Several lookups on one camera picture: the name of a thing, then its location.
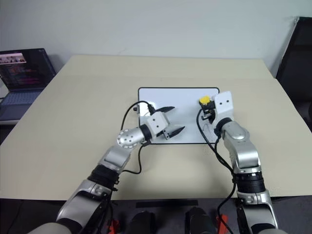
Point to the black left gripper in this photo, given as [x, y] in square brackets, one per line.
[167, 134]

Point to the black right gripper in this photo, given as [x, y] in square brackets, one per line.
[212, 109]

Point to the yellow whiteboard eraser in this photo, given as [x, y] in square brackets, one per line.
[205, 99]

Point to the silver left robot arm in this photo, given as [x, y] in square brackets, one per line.
[122, 141]

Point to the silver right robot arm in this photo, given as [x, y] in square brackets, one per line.
[241, 151]

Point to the black-framed whiteboard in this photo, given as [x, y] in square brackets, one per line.
[180, 104]

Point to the small black whiteboard clip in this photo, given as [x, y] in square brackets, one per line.
[136, 109]

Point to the black strip under table edge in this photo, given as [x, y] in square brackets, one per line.
[167, 203]

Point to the black office chair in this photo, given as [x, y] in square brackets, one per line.
[296, 61]

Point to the dark rounded shape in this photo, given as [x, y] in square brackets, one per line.
[142, 223]
[201, 220]

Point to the orange plastic part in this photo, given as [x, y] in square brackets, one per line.
[222, 224]
[114, 226]

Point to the open blue laptop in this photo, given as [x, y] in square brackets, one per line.
[23, 70]

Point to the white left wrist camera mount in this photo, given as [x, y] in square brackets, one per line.
[157, 125]

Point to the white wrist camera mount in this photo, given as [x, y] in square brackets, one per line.
[225, 104]
[157, 125]

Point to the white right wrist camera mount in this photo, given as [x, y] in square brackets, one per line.
[225, 104]

